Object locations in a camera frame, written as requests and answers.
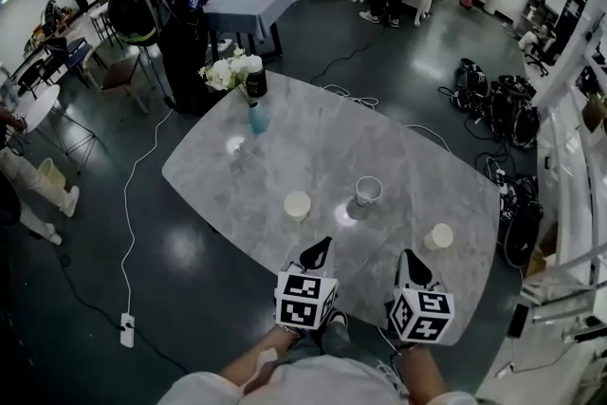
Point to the white plaster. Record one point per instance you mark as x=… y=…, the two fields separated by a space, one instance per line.
x=268 y=355

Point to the black office chair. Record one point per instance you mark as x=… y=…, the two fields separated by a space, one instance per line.
x=538 y=64

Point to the table with blue cloth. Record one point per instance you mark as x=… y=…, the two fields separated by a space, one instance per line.
x=246 y=12

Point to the white flower bouquet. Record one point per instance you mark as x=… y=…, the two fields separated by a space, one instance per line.
x=223 y=73

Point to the person's left forearm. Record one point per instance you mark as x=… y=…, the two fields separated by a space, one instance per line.
x=246 y=374

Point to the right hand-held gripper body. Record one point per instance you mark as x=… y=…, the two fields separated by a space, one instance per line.
x=422 y=315

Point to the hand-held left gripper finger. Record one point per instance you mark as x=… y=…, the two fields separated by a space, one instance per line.
x=294 y=264
x=328 y=265

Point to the white power strip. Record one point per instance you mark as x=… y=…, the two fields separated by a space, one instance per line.
x=223 y=47
x=500 y=179
x=127 y=329

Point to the person's legs in jeans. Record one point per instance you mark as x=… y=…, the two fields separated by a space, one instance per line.
x=332 y=341

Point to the black canister white lid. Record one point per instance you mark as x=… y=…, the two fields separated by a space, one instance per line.
x=256 y=81

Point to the round white side table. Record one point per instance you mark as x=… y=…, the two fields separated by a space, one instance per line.
x=42 y=104

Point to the black equipment bag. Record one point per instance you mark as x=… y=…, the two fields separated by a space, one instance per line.
x=526 y=128
x=519 y=223
x=472 y=83
x=505 y=102

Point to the light blue vase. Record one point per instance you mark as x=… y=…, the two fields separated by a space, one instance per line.
x=258 y=117

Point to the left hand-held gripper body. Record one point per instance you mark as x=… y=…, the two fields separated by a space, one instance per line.
x=296 y=303

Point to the dark blue chair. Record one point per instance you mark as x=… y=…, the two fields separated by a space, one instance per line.
x=71 y=54

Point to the person's right forearm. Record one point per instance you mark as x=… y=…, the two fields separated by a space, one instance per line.
x=422 y=370

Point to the person's white shirt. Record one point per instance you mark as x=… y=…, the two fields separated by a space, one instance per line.
x=322 y=381

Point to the white paper cup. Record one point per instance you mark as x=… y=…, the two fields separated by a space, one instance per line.
x=297 y=206
x=438 y=236

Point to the wooden seat chair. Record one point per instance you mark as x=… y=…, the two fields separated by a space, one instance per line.
x=118 y=76

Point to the cardboard box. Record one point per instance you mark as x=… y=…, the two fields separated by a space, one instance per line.
x=540 y=253

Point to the cream waste bin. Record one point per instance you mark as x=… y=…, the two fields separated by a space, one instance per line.
x=51 y=171

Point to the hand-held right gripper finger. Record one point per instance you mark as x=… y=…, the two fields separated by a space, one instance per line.
x=401 y=275
x=424 y=281

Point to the black rectangular pad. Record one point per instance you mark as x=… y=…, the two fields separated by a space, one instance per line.
x=519 y=320

